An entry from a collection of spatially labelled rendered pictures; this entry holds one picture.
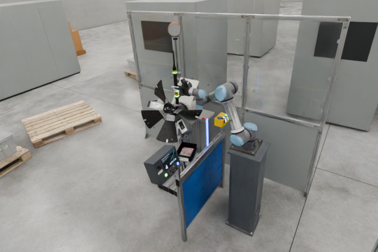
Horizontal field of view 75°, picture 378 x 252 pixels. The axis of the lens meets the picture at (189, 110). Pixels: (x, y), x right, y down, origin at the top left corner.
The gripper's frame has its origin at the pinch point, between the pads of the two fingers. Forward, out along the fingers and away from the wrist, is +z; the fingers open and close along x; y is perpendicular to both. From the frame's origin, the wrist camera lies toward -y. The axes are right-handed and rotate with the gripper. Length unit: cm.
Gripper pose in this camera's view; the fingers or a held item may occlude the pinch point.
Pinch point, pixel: (173, 85)
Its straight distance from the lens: 248.0
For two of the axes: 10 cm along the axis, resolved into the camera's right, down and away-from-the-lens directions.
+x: 5.6, -4.2, 7.2
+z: -8.3, -2.3, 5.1
